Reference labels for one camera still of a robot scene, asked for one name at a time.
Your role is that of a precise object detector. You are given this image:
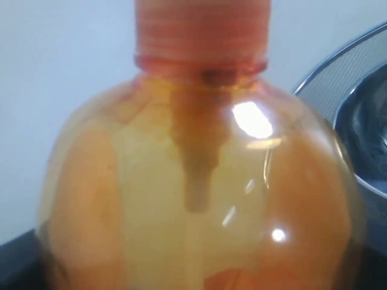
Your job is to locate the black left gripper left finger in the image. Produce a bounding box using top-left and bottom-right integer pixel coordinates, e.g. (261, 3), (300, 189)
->
(1, 230), (48, 290)

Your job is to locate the steel mesh strainer basin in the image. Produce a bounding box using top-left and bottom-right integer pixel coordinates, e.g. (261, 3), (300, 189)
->
(290, 22), (387, 197)

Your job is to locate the orange pump soap bottle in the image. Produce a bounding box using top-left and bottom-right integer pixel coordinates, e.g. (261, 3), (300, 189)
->
(36, 1), (365, 289)

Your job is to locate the small stainless steel bowl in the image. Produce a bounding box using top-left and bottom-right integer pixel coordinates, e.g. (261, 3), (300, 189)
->
(334, 64), (386, 196)

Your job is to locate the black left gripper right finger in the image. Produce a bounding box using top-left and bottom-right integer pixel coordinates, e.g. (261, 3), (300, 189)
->
(359, 248), (386, 290)

